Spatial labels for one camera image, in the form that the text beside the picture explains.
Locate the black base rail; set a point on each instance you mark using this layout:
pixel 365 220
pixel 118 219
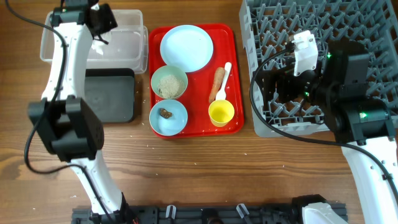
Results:
pixel 275 213

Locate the light blue plate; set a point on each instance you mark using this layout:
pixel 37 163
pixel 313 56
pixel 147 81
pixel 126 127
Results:
pixel 188 47

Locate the yellow plastic cup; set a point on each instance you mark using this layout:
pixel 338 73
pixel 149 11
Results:
pixel 221 112

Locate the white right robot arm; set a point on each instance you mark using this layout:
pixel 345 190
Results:
pixel 362 126

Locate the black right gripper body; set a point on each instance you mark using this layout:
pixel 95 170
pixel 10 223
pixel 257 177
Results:
pixel 291 88

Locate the white plastic spoon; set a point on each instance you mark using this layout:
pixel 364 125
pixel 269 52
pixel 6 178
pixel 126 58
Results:
pixel 221 95

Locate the orange carrot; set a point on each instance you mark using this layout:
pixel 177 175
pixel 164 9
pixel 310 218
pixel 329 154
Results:
pixel 217 81

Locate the red serving tray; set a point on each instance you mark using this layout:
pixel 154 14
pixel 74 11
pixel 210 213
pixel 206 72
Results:
pixel 195 98

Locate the clear plastic bin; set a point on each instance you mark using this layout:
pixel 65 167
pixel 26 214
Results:
pixel 124 46

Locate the grey dishwasher rack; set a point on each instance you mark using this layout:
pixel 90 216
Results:
pixel 267 25

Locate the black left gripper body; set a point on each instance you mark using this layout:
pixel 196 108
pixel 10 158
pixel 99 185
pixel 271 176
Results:
pixel 107 18

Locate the brown food scrap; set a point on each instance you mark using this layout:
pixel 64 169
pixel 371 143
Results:
pixel 165 114

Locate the white napkin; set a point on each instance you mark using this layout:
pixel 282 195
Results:
pixel 100 42

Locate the black tray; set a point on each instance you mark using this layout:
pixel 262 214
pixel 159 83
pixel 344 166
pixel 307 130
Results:
pixel 110 94

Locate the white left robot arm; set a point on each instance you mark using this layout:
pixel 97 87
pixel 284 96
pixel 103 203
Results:
pixel 63 120

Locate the light blue bowl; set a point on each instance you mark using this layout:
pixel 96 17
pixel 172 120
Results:
pixel 172 125

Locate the white rice pile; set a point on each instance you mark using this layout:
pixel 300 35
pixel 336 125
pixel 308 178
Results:
pixel 170 86

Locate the mint green bowl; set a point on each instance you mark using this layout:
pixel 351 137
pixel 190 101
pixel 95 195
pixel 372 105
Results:
pixel 168 70

